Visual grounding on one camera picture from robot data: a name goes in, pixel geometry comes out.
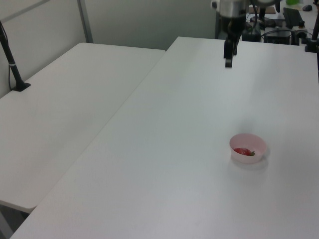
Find black keyboard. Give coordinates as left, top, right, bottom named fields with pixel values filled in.
left=282, top=7, right=304, bottom=27

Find black electronics box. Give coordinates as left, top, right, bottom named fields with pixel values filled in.
left=263, top=26, right=300, bottom=46

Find black camera pole with base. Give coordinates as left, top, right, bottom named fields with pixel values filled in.
left=0, top=20, right=32, bottom=93

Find grey partition frame post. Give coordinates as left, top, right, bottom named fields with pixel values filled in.
left=76, top=0, right=94, bottom=44

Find red strawberry with green leaves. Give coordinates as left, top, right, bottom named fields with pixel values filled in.
left=233, top=147, right=256, bottom=157

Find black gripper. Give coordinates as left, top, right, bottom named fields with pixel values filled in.
left=223, top=14, right=247, bottom=69

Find pink plastic bowl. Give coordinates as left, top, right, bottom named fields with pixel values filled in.
left=229, top=133, right=268, bottom=164

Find white adjoining table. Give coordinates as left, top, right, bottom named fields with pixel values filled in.
left=0, top=42, right=166, bottom=210

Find black camera pole with clamp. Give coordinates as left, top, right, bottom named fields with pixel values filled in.
left=304, top=13, right=319, bottom=53

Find brown board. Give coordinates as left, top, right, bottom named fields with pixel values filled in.
left=247, top=5, right=276, bottom=14

